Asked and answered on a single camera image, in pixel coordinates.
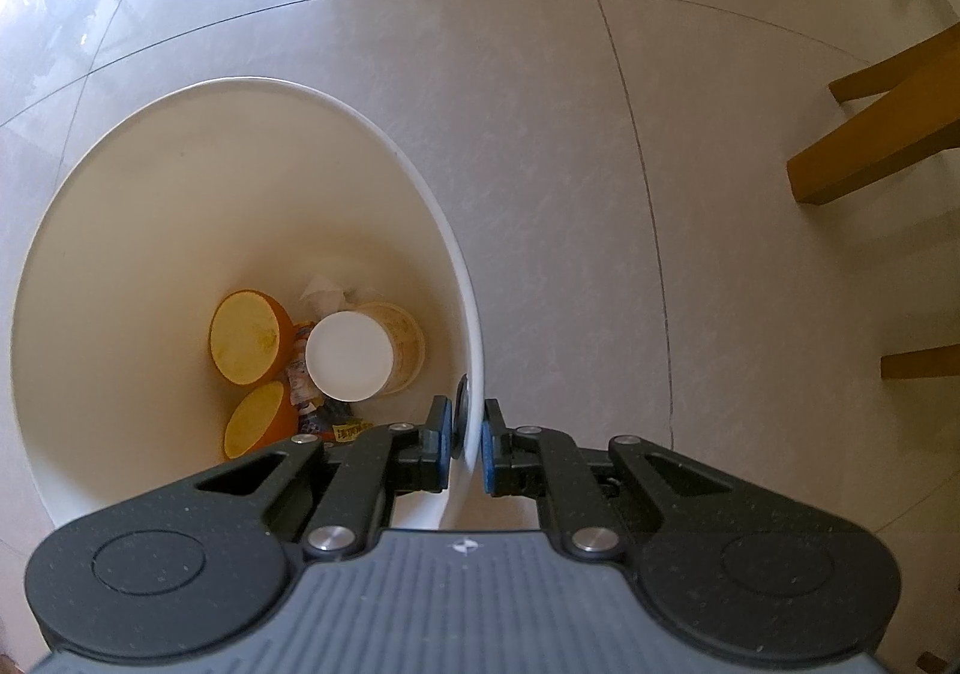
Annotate wooden chair legs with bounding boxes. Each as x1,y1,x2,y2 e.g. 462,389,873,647
786,20,960,384

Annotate blue orange drink carton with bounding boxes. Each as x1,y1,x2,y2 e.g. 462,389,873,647
285,342,325,435

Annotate white lidded plastic cup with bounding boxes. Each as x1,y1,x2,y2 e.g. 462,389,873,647
304,300,427,402

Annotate white tissue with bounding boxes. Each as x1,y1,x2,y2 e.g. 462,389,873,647
299,273,362,317

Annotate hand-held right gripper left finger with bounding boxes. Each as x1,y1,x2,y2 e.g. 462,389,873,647
193,395,458,559

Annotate white round bin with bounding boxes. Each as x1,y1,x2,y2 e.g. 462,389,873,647
9,76,485,532

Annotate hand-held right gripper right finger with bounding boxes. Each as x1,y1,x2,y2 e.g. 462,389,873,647
481,398,740,559

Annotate dark snack packet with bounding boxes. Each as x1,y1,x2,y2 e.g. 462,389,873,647
319,398,376,447

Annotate orange paper cup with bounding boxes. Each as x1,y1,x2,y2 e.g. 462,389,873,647
222,379,302,463
208,289,298,387

